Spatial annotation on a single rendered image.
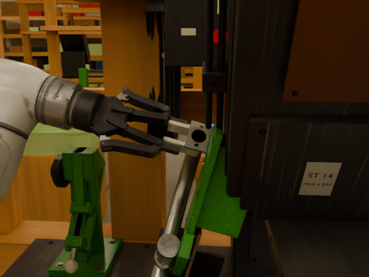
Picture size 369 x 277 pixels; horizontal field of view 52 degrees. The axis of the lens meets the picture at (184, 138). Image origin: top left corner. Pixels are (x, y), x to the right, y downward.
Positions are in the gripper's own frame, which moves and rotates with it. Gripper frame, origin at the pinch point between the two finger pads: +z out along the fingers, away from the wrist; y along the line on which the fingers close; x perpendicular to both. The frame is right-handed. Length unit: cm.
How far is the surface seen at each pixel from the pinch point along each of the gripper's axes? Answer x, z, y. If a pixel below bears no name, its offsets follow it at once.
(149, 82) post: 14.6, -12.3, 20.1
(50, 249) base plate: 39, -25, -19
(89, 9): 465, -246, 463
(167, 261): 4.0, 3.0, -20.9
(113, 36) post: 8.8, -23.0, 26.1
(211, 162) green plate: -10.1, 5.0, -8.2
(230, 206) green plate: -4.7, 9.9, -11.9
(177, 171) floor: 326, -3, 136
